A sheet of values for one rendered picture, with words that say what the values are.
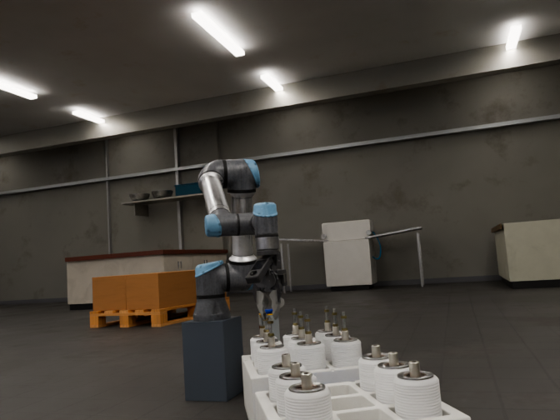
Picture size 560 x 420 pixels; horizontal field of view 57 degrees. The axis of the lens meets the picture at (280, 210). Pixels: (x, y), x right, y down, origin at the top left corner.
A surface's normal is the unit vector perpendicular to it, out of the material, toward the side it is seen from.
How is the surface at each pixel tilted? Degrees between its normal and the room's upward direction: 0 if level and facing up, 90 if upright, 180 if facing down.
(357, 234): 90
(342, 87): 90
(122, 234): 90
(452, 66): 90
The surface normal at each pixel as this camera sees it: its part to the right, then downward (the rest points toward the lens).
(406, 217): -0.32, -0.07
